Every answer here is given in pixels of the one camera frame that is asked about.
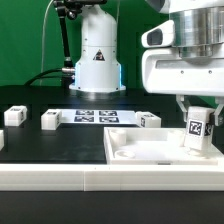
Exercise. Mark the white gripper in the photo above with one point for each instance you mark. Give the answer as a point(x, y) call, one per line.
point(164, 71)

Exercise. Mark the tag marker sheet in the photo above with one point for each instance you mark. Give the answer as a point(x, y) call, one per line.
point(82, 116)

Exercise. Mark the white block left edge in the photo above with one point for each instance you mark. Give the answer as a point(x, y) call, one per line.
point(1, 139)

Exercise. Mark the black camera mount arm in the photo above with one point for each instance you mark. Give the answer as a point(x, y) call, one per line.
point(70, 9)

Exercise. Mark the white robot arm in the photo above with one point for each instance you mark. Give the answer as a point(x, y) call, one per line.
point(184, 56)

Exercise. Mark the white square tabletop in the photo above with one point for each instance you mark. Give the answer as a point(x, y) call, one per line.
point(154, 146)

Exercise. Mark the white obstacle fence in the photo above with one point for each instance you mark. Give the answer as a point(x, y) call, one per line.
point(64, 177)

